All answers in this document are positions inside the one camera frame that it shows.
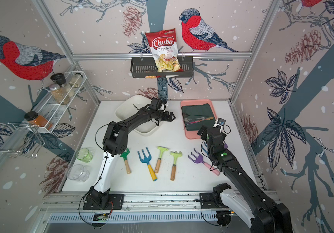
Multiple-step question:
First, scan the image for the black spoon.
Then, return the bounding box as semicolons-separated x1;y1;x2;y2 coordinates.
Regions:
183;114;209;118

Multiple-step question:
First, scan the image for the iridescent knife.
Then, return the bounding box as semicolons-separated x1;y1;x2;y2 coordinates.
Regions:
187;116;215;125

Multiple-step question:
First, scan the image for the beige spice jar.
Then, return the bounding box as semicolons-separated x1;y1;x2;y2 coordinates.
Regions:
49;83;70;105

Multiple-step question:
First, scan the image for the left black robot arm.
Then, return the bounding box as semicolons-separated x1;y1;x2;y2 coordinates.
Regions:
87;104;176;208

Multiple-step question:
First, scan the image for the pink tray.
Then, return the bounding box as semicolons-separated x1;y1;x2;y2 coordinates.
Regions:
181;99;220;141

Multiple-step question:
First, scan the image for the black lid spice jar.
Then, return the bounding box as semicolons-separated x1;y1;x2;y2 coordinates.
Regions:
50;73;67;87

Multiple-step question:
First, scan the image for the dark green small rake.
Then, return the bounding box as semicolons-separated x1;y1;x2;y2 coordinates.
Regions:
120;148;131;174

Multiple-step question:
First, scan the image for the pale spice jar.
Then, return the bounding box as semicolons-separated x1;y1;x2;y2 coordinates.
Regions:
69;73;82;88

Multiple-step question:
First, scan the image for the wire hook rack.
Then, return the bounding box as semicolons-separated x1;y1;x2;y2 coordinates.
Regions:
0;122;45;159

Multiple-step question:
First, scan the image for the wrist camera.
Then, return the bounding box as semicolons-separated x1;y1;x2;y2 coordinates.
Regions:
213;118;226;128
149;98;167;111

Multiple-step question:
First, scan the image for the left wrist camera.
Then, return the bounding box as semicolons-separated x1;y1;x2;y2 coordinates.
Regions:
149;98;167;111

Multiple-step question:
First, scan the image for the aluminium front rail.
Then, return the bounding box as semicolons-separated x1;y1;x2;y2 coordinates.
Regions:
40;190;281;213

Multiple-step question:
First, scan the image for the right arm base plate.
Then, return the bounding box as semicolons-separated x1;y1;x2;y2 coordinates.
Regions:
199;192;229;209

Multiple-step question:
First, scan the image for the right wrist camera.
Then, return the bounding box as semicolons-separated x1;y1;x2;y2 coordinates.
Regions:
213;118;226;128

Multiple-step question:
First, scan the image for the Chuba cassava chips bag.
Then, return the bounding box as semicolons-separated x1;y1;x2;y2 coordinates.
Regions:
146;29;183;72

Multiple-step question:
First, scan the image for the white storage box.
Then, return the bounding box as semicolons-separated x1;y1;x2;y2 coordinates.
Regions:
115;95;162;136

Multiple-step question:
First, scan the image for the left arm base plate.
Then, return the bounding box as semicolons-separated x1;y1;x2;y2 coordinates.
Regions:
83;194;125;210

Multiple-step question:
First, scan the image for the green plastic cup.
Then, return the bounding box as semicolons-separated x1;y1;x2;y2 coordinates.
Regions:
76;148;93;163

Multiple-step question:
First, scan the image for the small circuit board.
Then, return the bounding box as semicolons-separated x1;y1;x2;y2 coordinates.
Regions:
93;212;111;222

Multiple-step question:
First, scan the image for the dark green cloth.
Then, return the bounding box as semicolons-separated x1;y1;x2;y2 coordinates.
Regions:
181;104;216;131

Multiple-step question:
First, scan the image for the clear plastic cup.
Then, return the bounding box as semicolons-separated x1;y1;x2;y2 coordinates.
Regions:
67;164;90;183

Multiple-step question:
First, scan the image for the silver spoon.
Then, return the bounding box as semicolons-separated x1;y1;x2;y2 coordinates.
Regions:
184;116;206;122

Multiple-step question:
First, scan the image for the purple fork pink handle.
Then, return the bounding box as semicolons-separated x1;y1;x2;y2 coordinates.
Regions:
188;148;220;176

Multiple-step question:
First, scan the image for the black wall basket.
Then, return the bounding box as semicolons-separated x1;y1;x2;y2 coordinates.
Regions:
130;56;194;78

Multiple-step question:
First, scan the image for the white wire spice shelf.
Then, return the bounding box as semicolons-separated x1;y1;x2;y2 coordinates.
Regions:
33;71;87;133

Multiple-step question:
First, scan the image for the orange spice jar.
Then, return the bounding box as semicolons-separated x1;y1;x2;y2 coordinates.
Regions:
24;111;53;130

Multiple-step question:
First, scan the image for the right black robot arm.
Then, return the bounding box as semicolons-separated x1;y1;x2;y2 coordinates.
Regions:
197;126;293;233

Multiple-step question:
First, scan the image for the light green rake wooden handle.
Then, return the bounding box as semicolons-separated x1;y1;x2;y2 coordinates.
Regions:
154;146;169;173

